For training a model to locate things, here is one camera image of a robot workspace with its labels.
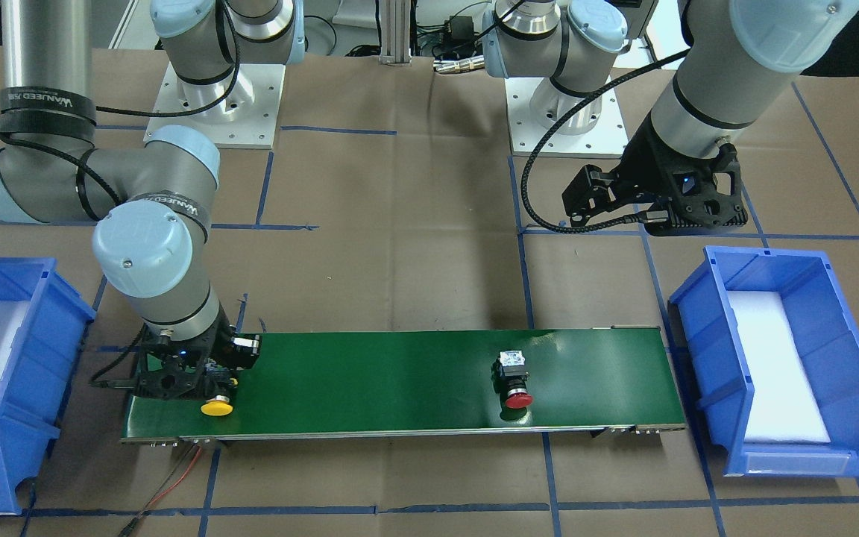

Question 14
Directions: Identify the blue bin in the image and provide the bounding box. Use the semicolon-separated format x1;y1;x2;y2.
670;245;859;478
0;257;95;515

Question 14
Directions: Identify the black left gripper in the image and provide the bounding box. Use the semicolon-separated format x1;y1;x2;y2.
616;118;749;236

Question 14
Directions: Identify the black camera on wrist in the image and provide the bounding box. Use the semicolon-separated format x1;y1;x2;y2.
227;333;262;370

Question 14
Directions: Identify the aluminium frame post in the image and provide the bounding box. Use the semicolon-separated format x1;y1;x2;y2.
375;1;415;66

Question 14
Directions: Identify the green conveyor belt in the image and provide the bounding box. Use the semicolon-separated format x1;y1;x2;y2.
122;327;686;443

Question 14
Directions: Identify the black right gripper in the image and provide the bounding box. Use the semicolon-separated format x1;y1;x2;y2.
134;309;236;401

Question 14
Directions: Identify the red push button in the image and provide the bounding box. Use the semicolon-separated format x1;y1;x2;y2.
491;350;534;410

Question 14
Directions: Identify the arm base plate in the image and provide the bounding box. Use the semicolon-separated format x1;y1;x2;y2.
505;78;629;159
145;64;286;150

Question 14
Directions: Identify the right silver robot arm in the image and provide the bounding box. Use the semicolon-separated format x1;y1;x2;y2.
0;1;260;415

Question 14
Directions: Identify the yellow push button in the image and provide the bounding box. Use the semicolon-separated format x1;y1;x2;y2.
200;377;239;417

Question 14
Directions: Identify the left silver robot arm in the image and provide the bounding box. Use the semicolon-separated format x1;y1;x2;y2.
482;1;859;236

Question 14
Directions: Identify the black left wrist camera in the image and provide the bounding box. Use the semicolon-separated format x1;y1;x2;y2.
561;166;646;227

